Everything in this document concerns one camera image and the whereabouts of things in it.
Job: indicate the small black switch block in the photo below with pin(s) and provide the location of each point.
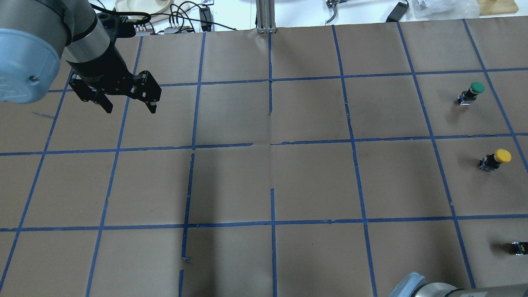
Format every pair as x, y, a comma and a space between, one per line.
519, 248

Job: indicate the clear plastic bag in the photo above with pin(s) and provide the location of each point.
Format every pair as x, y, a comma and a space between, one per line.
455, 9

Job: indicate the aluminium frame post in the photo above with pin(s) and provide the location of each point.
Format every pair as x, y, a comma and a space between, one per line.
265, 16

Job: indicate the black power adapter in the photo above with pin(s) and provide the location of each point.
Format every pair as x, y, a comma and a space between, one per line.
398, 11

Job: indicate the yellow push button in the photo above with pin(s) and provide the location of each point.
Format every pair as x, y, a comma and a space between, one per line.
493, 161

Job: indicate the beige tray with plate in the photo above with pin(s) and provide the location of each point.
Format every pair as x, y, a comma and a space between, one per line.
158, 8

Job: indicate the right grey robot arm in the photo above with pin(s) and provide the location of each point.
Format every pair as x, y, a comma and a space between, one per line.
416, 285

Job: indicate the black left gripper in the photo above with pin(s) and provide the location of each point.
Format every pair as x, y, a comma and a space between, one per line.
100, 62

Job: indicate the green push button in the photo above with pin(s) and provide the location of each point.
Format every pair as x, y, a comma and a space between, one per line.
467, 97

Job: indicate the wooden cutting board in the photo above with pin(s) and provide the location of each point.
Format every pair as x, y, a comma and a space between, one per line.
497, 7

